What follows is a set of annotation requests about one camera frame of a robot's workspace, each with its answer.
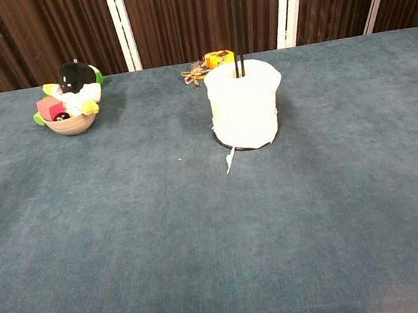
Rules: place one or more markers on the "white paper towel roll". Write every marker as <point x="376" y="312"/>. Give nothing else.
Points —
<point x="244" y="103"/>

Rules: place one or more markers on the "blue table cloth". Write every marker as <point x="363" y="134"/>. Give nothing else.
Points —
<point x="186" y="223"/>

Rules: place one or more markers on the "yellow tape measure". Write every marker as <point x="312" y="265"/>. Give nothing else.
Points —
<point x="218" y="58"/>

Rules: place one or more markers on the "beige ceramic bowl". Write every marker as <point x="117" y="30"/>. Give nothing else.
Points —
<point x="71" y="125"/>

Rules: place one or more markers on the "dark brown curtain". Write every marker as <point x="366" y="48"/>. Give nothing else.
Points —
<point x="193" y="15"/>

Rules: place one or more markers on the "black white plush toy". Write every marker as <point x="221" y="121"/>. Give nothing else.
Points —
<point x="77" y="90"/>

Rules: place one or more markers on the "small black ball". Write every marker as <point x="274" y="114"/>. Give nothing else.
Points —
<point x="61" y="116"/>

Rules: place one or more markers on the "red cube block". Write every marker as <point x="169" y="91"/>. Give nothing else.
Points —
<point x="49" y="107"/>

